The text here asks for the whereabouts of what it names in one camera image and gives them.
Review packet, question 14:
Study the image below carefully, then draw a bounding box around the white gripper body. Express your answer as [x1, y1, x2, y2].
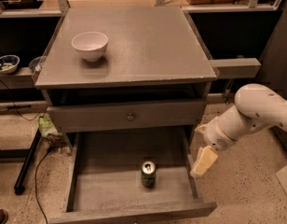
[203, 117, 236, 150]

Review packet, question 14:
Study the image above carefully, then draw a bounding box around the green soda can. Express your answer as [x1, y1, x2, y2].
[141, 161, 156, 188]

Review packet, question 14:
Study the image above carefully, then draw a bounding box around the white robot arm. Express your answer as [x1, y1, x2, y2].
[190, 83, 287, 177]

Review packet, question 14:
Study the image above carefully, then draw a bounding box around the grey wooden drawer cabinet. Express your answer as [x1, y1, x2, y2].
[35, 7, 216, 145]

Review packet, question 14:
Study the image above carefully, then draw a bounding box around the open grey middle drawer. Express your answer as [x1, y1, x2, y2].
[49, 127, 217, 224]

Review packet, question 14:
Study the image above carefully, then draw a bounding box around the closed grey top drawer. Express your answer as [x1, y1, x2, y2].
[48, 99, 205, 133]

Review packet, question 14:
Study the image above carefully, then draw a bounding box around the white ceramic bowl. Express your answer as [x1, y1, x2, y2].
[71, 32, 109, 62]

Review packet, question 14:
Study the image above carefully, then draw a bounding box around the green snack bag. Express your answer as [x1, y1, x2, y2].
[38, 116, 63, 141]

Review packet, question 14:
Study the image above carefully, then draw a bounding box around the clear glass bowl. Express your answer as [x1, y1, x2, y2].
[29, 56, 47, 72]

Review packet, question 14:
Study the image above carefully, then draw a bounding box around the grey left low shelf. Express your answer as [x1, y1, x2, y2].
[0, 67, 34, 90]

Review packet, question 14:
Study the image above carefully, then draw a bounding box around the black metal bar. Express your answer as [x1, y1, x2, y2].
[14, 130, 41, 195]

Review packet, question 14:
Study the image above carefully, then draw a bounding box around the blue patterned bowl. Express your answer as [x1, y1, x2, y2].
[0, 55, 21, 74]

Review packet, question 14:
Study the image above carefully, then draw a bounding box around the brown shoe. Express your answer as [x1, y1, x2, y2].
[0, 209, 7, 224]

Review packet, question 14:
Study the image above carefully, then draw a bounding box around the black floor cable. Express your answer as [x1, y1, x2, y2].
[34, 147, 54, 224]

